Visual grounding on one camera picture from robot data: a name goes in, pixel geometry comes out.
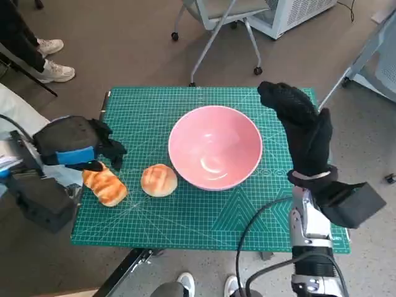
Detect white perforated cabinet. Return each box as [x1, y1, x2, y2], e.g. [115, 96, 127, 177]
[247, 0, 338, 40]

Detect looped black robot cable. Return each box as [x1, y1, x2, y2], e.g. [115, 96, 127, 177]
[246, 253, 349, 297]

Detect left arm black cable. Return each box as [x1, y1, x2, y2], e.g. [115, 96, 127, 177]
[0, 114, 35, 143]

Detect white shoe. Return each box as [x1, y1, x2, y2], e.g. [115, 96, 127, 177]
[223, 274, 245, 297]
[176, 271, 195, 297]

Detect green cutting mat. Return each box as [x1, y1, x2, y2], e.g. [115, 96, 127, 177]
[71, 86, 352, 254]

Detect right black wrist camera box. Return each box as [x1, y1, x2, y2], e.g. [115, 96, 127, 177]
[320, 181, 387, 229]

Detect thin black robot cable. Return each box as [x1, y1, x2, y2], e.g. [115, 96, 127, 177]
[235, 197, 293, 297]

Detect round bread bun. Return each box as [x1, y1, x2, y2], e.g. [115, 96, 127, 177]
[140, 163, 179, 198]

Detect pale cardboard piece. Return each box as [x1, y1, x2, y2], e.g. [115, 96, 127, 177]
[371, 8, 394, 24]

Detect pale mesh wheeled chair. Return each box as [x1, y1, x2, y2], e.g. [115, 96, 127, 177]
[318, 12, 396, 108]

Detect grey wheeled chair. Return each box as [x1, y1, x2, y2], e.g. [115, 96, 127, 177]
[170, 0, 270, 87]

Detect right black gloved robot hand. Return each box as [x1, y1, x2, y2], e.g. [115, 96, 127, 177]
[256, 80, 334, 178]

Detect left bare robot hand blue tape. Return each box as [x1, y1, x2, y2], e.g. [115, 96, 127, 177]
[32, 115, 128, 173]

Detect person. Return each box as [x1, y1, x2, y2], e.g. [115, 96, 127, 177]
[0, 0, 76, 84]
[0, 82, 84, 189]

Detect black floor cable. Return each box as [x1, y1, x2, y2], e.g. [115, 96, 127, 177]
[336, 0, 356, 23]

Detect long striped bread loaf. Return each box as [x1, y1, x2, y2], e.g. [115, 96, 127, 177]
[81, 162, 129, 207]

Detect black metal table rail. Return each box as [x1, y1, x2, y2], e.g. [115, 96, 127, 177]
[92, 248, 165, 297]

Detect pink bowl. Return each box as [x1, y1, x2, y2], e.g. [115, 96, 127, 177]
[168, 105, 264, 191]

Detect black metal chair leg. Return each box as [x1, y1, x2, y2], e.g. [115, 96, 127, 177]
[0, 41, 59, 97]

